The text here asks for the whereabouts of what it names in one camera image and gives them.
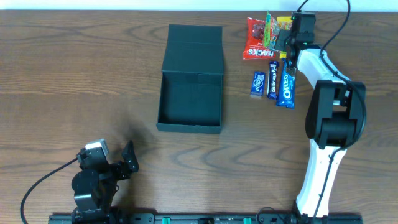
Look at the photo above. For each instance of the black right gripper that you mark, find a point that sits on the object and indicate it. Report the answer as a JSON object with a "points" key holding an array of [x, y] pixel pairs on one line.
{"points": [[288, 43]]}

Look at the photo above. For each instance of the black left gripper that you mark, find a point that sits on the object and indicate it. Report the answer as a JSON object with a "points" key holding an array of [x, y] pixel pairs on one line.
{"points": [[117, 170]]}

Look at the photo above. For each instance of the Haribo gummy worms bag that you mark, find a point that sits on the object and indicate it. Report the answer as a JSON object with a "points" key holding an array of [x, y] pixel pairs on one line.
{"points": [[271, 32]]}

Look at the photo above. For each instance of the red Hacks candy bag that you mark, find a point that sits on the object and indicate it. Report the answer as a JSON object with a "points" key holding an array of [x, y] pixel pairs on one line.
{"points": [[254, 48]]}

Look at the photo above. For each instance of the blue Oreo cookie pack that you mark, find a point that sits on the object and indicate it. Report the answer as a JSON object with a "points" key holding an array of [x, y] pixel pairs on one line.
{"points": [[286, 94]]}

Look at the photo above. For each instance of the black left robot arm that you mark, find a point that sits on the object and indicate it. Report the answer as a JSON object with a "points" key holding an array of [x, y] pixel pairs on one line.
{"points": [[96, 184]]}

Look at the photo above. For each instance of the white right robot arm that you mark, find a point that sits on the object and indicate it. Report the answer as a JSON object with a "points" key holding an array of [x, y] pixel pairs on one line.
{"points": [[335, 119]]}

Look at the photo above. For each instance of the yellow nuts bag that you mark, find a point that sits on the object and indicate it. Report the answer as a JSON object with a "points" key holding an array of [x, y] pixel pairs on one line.
{"points": [[285, 24]]}

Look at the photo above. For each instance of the Dairy Milk chocolate bar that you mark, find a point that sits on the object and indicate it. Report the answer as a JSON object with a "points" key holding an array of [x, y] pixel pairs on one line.
{"points": [[272, 80]]}

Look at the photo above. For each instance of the blue Eclipse mints box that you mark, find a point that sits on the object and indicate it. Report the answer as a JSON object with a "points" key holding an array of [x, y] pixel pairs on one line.
{"points": [[257, 87]]}

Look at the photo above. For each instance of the dark green open box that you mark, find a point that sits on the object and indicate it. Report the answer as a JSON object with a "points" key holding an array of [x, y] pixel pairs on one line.
{"points": [[191, 91]]}

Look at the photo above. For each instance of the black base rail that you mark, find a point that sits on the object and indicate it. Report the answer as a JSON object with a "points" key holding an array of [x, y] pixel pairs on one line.
{"points": [[265, 218]]}

